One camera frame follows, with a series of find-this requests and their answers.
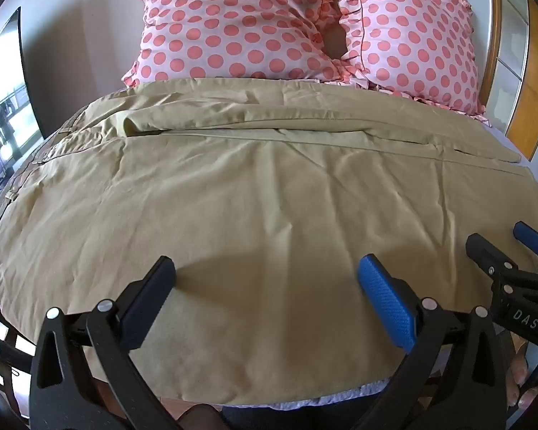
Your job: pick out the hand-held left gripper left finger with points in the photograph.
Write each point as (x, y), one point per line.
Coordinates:
(147, 298)

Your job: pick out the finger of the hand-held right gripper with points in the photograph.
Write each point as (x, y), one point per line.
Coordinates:
(531, 238)
(486, 253)

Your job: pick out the person's right hand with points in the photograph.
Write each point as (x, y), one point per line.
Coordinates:
(522, 378)

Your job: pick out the pink polka dot pillow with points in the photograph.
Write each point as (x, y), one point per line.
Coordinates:
(224, 18)
(408, 36)

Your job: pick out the dark wooden bed frame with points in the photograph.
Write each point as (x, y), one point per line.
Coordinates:
(0, 345)

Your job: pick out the person's dark clothing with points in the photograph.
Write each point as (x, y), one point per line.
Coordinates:
(273, 419)

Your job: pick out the window with dark frame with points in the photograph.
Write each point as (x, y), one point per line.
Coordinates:
(4, 116)

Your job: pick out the wooden headboard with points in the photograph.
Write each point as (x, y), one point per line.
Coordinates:
(533, 53)

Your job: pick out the tan bed sheet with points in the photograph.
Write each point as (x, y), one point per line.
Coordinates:
(251, 188)

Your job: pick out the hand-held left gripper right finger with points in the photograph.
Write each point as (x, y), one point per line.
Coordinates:
(385, 300)

